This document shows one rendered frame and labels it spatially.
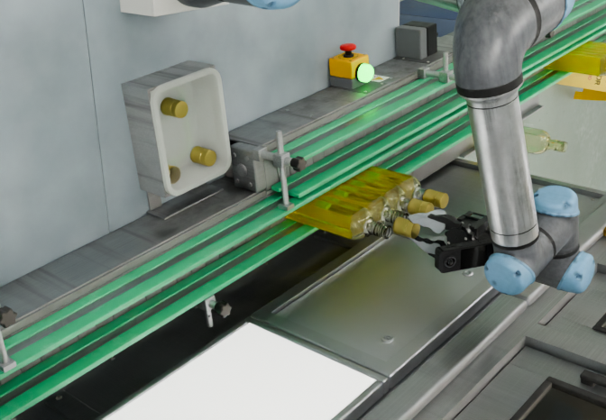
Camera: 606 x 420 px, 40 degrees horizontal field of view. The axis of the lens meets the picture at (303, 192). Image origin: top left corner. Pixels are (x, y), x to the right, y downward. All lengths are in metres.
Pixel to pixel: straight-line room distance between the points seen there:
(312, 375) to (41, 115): 0.66
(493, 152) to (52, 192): 0.79
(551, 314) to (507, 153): 0.53
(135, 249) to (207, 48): 0.45
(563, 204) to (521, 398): 0.34
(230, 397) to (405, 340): 0.34
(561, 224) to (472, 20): 0.41
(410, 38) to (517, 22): 1.02
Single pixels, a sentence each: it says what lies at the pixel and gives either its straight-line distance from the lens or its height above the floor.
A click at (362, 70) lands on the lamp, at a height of 0.85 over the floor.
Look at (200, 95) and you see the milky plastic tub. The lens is 1.69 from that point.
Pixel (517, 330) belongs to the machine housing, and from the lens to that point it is 1.64.
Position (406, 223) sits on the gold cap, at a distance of 1.66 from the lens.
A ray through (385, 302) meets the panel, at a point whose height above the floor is 1.17.
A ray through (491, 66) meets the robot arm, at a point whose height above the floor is 1.47.
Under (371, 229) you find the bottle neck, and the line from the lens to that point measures 1.67.
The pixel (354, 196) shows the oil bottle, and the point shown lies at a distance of 1.75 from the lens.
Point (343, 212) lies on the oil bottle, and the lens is 1.69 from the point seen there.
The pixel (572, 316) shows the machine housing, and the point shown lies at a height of 1.46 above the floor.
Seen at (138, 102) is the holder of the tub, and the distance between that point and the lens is 1.59.
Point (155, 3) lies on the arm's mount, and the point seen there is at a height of 0.85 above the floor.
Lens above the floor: 2.03
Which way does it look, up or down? 39 degrees down
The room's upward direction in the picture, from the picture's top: 106 degrees clockwise
